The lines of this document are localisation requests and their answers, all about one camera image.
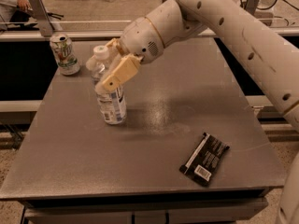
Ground clear plastic water bottle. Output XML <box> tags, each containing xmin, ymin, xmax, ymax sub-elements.
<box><xmin>90</xmin><ymin>45</ymin><xmax>128</xmax><ymax>126</ymax></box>

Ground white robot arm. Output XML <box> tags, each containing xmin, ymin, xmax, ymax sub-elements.
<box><xmin>95</xmin><ymin>0</ymin><xmax>299</xmax><ymax>130</ymax></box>

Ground grey table drawer frame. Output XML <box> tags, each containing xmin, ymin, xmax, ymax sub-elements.
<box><xmin>24</xmin><ymin>190</ymin><xmax>268</xmax><ymax>224</ymax></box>

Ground right metal bracket post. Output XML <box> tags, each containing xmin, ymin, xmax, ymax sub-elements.
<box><xmin>242</xmin><ymin>0</ymin><xmax>260</xmax><ymax>15</ymax></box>

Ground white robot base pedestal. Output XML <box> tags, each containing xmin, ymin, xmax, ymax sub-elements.
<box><xmin>254</xmin><ymin>0</ymin><xmax>278</xmax><ymax>26</ymax></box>

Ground person in background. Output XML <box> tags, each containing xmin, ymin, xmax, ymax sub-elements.
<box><xmin>0</xmin><ymin>0</ymin><xmax>32</xmax><ymax>31</ymax></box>

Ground left metal bracket post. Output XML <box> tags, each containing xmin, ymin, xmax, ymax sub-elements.
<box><xmin>29</xmin><ymin>0</ymin><xmax>53</xmax><ymax>37</ymax></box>

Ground black cable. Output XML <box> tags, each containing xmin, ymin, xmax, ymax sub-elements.
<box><xmin>239</xmin><ymin>0</ymin><xmax>299</xmax><ymax>11</ymax></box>

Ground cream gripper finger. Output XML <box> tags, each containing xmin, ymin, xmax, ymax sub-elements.
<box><xmin>86</xmin><ymin>38</ymin><xmax>121</xmax><ymax>71</ymax></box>
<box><xmin>95</xmin><ymin>54</ymin><xmax>141</xmax><ymax>94</ymax></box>

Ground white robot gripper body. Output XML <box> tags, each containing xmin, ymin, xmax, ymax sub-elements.
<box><xmin>120</xmin><ymin>0</ymin><xmax>186</xmax><ymax>63</ymax></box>

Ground white green soda can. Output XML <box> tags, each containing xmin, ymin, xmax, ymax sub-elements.
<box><xmin>50</xmin><ymin>34</ymin><xmax>80</xmax><ymax>76</ymax></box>

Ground black rxbar chocolate wrapper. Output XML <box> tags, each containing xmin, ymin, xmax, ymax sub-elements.
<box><xmin>179</xmin><ymin>133</ymin><xmax>230</xmax><ymax>187</ymax></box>

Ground metal rail frame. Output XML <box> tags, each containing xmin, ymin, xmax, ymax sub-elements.
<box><xmin>0</xmin><ymin>27</ymin><xmax>299</xmax><ymax>42</ymax></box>

